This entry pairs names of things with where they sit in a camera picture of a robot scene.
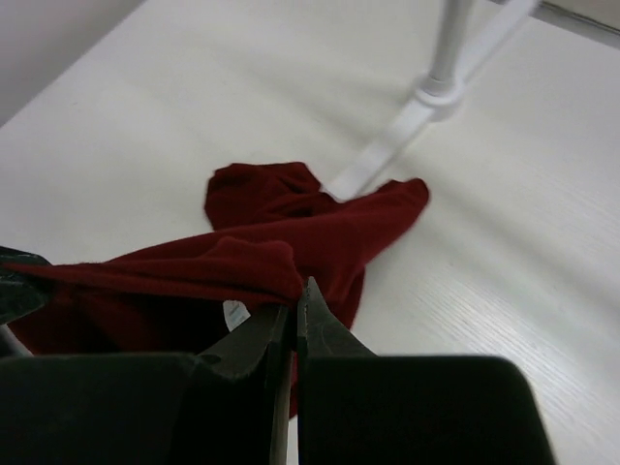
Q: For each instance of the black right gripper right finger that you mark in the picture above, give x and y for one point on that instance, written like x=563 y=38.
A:
x=327 y=357

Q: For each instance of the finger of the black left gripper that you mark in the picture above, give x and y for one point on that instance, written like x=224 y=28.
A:
x=21 y=294

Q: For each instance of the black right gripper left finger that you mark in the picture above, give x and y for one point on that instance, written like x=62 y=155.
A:
x=243 y=392

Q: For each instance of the dark red t shirt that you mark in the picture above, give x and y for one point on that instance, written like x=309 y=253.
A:
x=272 y=228

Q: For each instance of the white metal clothes rack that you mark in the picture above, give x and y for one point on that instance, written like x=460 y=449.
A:
x=438 y=93

